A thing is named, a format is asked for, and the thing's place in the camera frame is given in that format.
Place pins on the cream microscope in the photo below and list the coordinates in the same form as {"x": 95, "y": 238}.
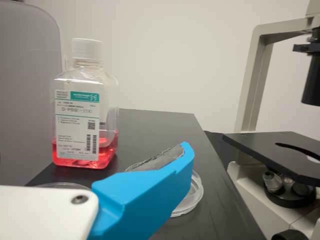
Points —
{"x": 275, "y": 160}

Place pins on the petri dish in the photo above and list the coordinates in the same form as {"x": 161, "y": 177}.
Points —
{"x": 193, "y": 193}

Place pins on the white box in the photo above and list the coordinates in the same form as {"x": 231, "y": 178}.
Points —
{"x": 22, "y": 87}

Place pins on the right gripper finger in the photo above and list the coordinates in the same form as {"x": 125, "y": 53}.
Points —
{"x": 145, "y": 192}

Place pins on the black platform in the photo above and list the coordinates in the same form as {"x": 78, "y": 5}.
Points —
{"x": 155, "y": 135}

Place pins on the petri dish lid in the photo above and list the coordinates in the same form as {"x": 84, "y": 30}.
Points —
{"x": 62, "y": 186}

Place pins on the red liquid bottle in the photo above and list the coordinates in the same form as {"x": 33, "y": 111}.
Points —
{"x": 82, "y": 130}

